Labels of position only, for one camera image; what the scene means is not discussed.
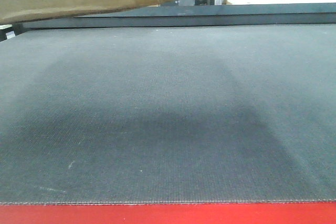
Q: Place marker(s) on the red conveyor edge strip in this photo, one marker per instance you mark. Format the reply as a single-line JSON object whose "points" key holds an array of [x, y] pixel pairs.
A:
{"points": [[302, 212]]}

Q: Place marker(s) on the grey conveyor belt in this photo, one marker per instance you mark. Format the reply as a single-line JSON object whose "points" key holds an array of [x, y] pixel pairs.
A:
{"points": [[166, 115]]}

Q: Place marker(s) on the dark conveyor side frame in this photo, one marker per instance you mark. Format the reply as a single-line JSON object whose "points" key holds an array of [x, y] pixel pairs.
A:
{"points": [[190, 16]]}

